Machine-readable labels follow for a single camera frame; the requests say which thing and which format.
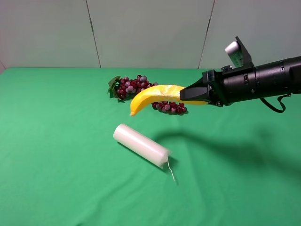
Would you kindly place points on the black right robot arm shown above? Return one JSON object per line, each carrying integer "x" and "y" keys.
{"x": 277, "y": 78}

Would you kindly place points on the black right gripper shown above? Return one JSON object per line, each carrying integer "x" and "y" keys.
{"x": 223, "y": 88}

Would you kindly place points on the yellow banana with tape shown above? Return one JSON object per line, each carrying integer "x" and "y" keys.
{"x": 159, "y": 93}

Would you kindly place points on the red grape bunch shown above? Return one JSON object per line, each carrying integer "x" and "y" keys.
{"x": 126, "y": 89}

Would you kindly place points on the green tablecloth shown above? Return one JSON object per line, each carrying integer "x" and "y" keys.
{"x": 238, "y": 165}

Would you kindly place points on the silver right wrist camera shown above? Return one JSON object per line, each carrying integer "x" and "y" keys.
{"x": 238, "y": 54}

